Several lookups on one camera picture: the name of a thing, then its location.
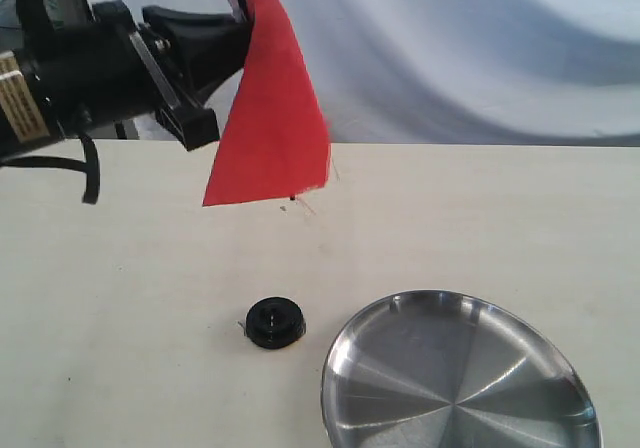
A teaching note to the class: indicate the round steel plate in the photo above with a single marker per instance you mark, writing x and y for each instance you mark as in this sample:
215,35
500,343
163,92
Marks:
433,368

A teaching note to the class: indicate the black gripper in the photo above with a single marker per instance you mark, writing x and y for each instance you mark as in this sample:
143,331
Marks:
106,69

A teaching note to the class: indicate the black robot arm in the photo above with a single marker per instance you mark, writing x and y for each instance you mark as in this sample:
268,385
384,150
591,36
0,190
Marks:
24,127

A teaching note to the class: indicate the small black round cap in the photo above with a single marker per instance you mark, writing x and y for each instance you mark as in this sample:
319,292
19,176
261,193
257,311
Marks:
274,323

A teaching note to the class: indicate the white fabric backdrop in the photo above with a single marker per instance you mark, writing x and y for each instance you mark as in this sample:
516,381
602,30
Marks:
474,71

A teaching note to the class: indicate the red flag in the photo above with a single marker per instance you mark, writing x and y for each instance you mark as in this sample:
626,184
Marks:
276,142

